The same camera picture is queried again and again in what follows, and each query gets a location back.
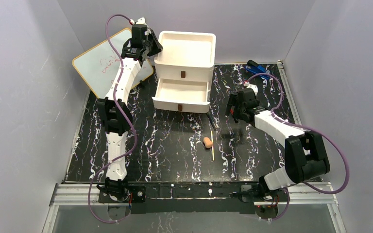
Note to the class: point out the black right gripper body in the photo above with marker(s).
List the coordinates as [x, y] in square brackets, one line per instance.
[235, 110]

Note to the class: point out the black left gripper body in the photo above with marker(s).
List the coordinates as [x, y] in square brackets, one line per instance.
[152, 44]

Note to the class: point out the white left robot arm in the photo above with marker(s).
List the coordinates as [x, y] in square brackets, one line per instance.
[115, 116]

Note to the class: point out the white plastic drawer organizer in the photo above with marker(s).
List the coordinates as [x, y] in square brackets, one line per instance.
[186, 56]

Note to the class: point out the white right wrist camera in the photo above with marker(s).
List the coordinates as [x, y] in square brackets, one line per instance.
[252, 87]

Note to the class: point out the white organizer drawer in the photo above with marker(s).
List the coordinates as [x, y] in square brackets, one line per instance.
[182, 96]

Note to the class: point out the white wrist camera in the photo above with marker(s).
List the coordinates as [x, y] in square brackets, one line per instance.
[252, 87]
[140, 22]

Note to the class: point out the yellow framed whiteboard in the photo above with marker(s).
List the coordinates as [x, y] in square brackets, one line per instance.
[99, 65]

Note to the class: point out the dark double-ended makeup stick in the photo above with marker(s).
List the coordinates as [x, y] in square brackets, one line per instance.
[212, 121]

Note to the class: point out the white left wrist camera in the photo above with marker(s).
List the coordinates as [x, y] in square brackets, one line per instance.
[140, 22]

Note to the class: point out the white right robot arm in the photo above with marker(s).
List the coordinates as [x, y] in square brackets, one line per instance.
[305, 152]

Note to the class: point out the thin wooden stick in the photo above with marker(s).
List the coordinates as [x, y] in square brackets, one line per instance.
[212, 147]

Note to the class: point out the beige makeup sponge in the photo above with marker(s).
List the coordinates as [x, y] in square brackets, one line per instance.
[207, 142]

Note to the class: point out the aluminium frame rail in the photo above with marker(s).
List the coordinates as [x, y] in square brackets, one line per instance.
[77, 193]

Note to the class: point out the blue black stapler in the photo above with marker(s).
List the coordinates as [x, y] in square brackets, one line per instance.
[254, 68]

